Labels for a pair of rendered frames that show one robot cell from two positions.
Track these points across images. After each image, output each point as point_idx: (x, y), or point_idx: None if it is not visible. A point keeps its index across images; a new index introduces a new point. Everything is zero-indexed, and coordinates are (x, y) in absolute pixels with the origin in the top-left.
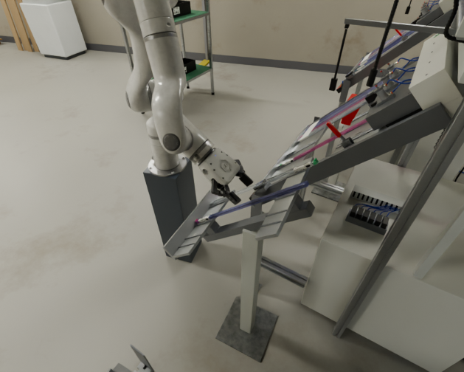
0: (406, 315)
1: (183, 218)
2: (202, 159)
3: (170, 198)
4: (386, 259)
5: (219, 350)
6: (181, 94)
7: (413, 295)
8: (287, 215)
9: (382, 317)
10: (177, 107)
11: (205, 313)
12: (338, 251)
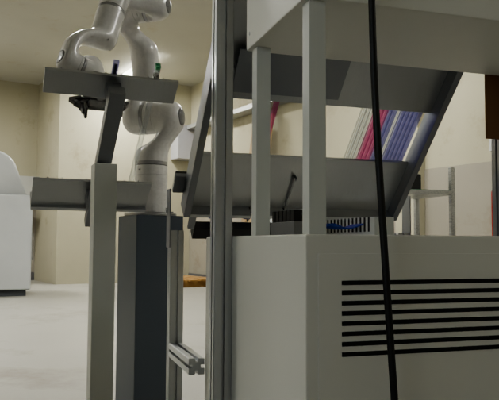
0: (255, 359)
1: (136, 296)
2: None
3: (130, 255)
4: (213, 197)
5: None
6: (89, 30)
7: (251, 283)
8: (74, 71)
9: (246, 398)
10: (77, 33)
11: None
12: None
